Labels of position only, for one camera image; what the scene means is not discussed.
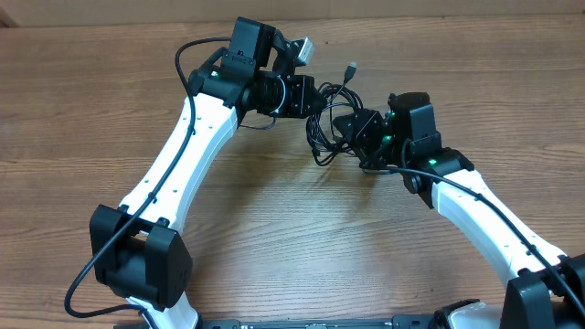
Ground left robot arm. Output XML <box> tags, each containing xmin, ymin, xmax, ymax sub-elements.
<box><xmin>90</xmin><ymin>17</ymin><xmax>325</xmax><ymax>328</ymax></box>

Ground black usb cables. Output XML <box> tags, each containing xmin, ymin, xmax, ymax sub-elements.
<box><xmin>304</xmin><ymin>62</ymin><xmax>367</xmax><ymax>167</ymax></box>

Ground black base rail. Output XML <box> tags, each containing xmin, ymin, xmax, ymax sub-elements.
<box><xmin>113</xmin><ymin>313</ymin><xmax>458</xmax><ymax>329</ymax></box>

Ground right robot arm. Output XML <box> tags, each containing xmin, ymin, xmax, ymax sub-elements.
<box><xmin>331</xmin><ymin>92</ymin><xmax>584</xmax><ymax>328</ymax></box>

